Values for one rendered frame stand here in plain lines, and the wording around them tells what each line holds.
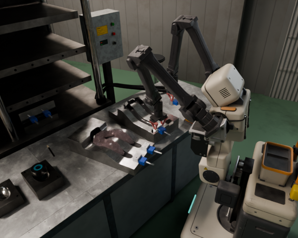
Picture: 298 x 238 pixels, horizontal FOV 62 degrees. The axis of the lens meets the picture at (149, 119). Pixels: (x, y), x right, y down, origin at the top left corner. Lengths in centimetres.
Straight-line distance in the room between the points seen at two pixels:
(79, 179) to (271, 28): 314
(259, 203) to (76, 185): 99
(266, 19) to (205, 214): 271
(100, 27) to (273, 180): 168
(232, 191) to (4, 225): 120
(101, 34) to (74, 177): 121
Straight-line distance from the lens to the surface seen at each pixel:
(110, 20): 225
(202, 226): 192
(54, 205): 146
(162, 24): 417
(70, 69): 232
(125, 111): 180
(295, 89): 407
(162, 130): 164
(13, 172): 175
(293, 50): 386
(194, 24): 146
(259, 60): 397
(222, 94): 126
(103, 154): 152
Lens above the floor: 190
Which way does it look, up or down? 35 degrees down
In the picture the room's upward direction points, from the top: 2 degrees counter-clockwise
